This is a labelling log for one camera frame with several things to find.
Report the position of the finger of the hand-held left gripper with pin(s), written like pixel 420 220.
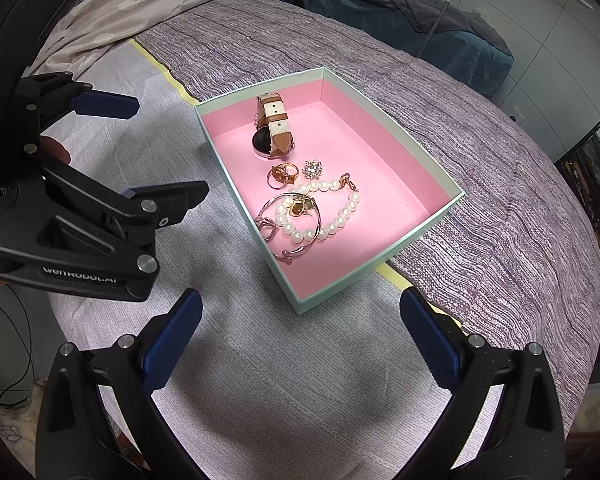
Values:
pixel 175 195
pixel 105 105

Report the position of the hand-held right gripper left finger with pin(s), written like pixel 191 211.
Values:
pixel 172 347

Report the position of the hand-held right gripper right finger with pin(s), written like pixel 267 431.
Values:
pixel 430 345

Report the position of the thin metal bangle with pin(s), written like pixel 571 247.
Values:
pixel 266 226

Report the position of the gold brooch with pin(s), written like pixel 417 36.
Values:
pixel 300 207

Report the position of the teal box with pink lining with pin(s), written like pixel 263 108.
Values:
pixel 370 170

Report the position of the person's left hand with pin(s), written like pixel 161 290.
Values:
pixel 56 151

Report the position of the pink dotted quilt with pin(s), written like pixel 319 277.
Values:
pixel 105 20

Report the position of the floral patterned cloth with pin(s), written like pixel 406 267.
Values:
pixel 10 435

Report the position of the black metal rack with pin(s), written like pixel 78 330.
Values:
pixel 587 160

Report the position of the blue covered massage bed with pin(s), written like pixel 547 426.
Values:
pixel 480 60

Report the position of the grey blanket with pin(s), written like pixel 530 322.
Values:
pixel 420 10

